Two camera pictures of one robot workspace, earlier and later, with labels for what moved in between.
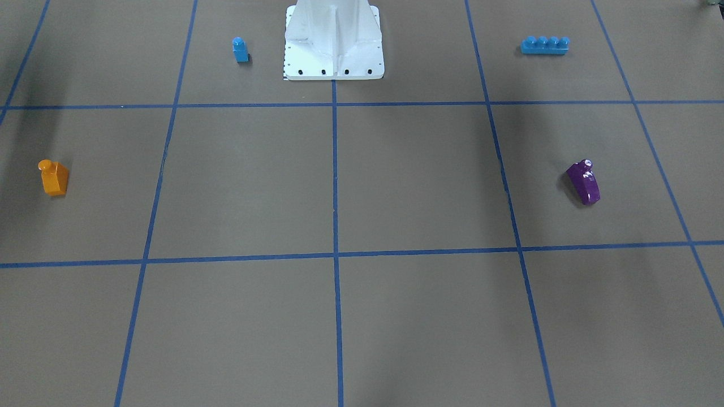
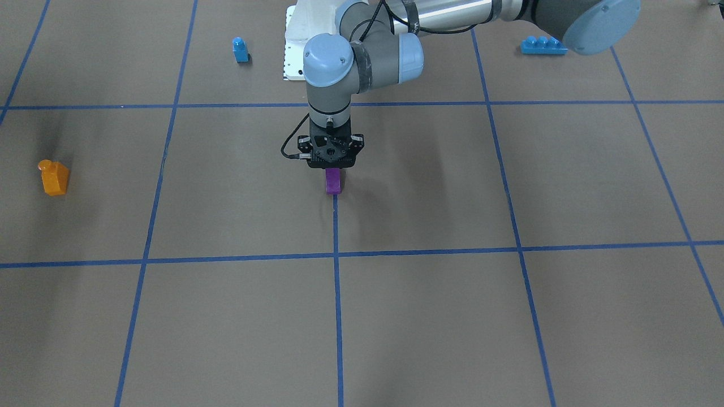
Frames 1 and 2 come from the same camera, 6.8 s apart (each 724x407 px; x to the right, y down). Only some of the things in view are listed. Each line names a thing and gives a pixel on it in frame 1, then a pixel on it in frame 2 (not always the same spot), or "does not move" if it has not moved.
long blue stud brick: (542, 45) does not move
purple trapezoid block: (582, 177) → (333, 182)
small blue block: (240, 50) does not move
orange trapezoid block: (55, 177) does not move
